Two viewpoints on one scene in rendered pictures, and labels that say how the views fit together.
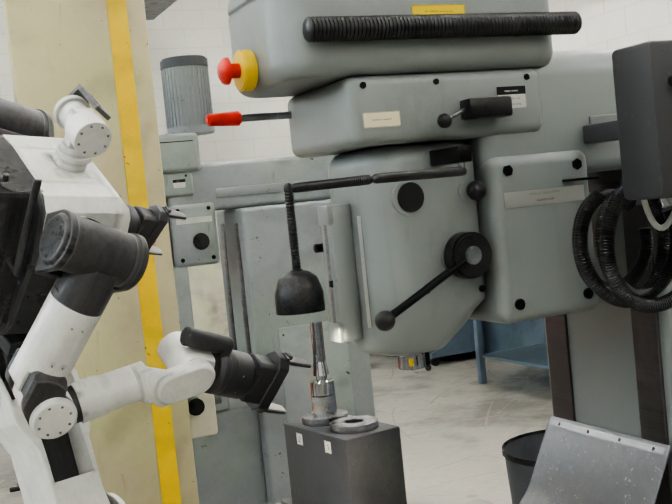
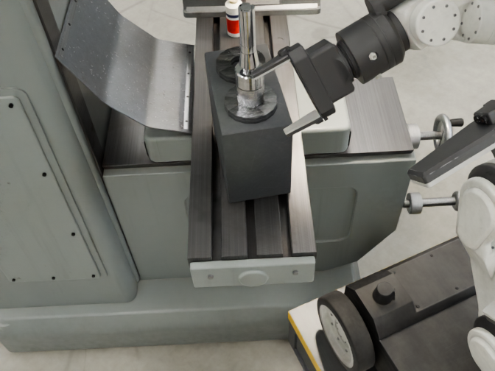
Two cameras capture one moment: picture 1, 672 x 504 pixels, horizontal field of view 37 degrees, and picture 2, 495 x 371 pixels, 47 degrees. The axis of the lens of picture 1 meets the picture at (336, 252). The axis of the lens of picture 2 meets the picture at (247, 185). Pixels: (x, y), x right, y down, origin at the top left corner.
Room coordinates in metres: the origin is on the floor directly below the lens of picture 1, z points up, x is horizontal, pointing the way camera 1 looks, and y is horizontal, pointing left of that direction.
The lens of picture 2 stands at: (2.55, 0.34, 1.81)
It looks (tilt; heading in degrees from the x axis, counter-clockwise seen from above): 52 degrees down; 205
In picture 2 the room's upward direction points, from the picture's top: 4 degrees counter-clockwise
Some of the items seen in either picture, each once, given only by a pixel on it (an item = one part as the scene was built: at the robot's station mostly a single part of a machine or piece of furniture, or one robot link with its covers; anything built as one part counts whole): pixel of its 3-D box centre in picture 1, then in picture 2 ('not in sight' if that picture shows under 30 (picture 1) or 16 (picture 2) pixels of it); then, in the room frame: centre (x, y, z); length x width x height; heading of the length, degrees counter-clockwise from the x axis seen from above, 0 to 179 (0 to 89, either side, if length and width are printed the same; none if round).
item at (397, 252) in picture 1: (404, 248); not in sight; (1.59, -0.11, 1.47); 0.21 x 0.19 x 0.32; 24
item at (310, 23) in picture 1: (448, 26); not in sight; (1.47, -0.19, 1.79); 0.45 x 0.04 x 0.04; 114
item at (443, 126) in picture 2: not in sight; (429, 135); (1.39, 0.35, 0.65); 0.16 x 0.12 x 0.12; 114
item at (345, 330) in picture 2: not in sight; (345, 331); (1.95, 0.29, 0.50); 0.20 x 0.05 x 0.20; 47
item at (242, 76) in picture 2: (321, 382); (249, 70); (1.91, 0.05, 1.21); 0.05 x 0.05 x 0.01
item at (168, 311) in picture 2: not in sight; (183, 254); (1.69, -0.33, 0.10); 1.20 x 0.60 x 0.20; 114
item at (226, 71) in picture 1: (229, 71); not in sight; (1.49, 0.13, 1.76); 0.04 x 0.03 x 0.04; 24
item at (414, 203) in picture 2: not in sight; (443, 202); (1.50, 0.44, 0.53); 0.22 x 0.06 x 0.06; 114
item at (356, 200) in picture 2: not in sight; (258, 188); (1.58, -0.08, 0.45); 0.80 x 0.30 x 0.60; 114
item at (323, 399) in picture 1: (323, 399); (250, 85); (1.91, 0.05, 1.18); 0.05 x 0.05 x 0.06
